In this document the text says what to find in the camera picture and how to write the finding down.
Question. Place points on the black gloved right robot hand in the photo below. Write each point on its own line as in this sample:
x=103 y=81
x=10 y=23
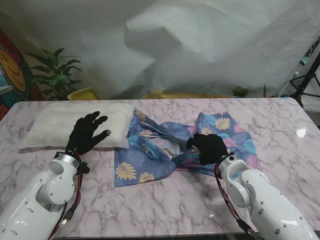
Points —
x=211 y=148

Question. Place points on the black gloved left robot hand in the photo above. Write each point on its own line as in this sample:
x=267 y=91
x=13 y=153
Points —
x=85 y=135

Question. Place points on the white pillow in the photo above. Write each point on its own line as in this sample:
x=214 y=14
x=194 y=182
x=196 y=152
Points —
x=50 y=125

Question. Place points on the blue leaf print pillowcase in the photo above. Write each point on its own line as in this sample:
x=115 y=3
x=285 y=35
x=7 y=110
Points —
x=135 y=160

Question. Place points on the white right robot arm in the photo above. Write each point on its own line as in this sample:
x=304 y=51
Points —
x=262 y=200

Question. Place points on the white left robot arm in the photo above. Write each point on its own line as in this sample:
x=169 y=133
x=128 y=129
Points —
x=37 y=195

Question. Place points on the yellow chair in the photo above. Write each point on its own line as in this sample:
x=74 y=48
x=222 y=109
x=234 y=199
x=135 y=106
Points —
x=82 y=94

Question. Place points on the yellow bench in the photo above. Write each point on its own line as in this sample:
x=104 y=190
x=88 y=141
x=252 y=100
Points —
x=185 y=94

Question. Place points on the thin brown stick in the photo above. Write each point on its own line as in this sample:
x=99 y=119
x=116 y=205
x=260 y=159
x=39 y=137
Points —
x=210 y=88

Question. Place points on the small green plant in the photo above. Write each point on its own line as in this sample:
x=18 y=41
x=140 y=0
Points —
x=240 y=91

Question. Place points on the large green potted plant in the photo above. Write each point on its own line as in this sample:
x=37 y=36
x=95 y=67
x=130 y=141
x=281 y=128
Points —
x=56 y=75

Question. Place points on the colourful smiley mural board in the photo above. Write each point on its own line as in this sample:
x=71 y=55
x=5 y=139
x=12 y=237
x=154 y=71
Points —
x=12 y=72

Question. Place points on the white backdrop sheet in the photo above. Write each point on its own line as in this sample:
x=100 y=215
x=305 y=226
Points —
x=175 y=37

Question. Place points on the black tripod stand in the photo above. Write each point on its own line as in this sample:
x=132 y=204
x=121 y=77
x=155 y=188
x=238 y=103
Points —
x=311 y=72

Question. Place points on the teal panel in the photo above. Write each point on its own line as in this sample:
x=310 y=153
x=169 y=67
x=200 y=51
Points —
x=305 y=61

